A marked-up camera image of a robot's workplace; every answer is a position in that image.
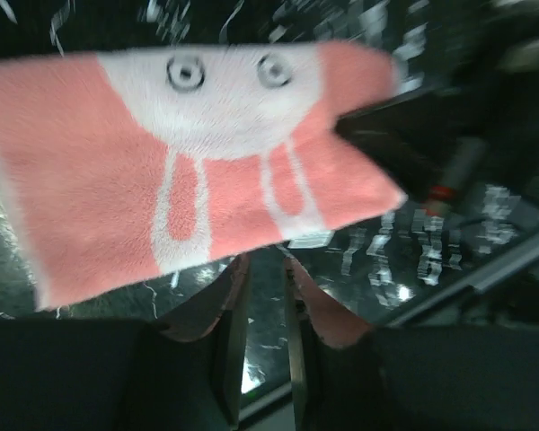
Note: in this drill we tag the pink rabbit towel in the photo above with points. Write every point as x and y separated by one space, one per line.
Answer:
120 167

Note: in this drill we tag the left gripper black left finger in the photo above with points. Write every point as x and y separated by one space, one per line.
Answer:
182 371

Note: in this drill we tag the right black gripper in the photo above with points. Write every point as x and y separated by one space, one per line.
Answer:
486 114

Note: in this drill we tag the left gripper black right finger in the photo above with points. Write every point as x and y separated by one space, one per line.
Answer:
348 374

